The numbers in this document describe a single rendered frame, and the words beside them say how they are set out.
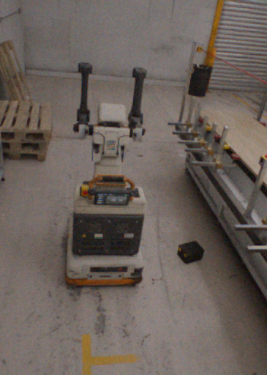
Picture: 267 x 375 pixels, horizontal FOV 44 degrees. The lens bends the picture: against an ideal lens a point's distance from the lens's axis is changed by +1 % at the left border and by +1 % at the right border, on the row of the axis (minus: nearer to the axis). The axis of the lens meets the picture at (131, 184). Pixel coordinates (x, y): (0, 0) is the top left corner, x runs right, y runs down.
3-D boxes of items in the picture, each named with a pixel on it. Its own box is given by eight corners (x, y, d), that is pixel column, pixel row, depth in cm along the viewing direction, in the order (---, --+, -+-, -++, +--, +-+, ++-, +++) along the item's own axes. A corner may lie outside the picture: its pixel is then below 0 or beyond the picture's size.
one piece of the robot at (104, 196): (133, 209, 249) (138, 193, 231) (85, 209, 243) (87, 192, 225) (132, 197, 255) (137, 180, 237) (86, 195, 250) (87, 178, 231)
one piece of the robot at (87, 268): (134, 273, 268) (135, 265, 264) (82, 274, 262) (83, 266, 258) (133, 271, 271) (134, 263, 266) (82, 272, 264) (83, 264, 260)
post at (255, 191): (245, 217, 263) (262, 167, 240) (243, 214, 267) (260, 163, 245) (251, 217, 264) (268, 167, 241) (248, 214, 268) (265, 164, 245)
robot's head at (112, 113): (126, 121, 251) (126, 103, 254) (98, 119, 248) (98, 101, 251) (123, 128, 265) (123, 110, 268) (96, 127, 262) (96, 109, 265)
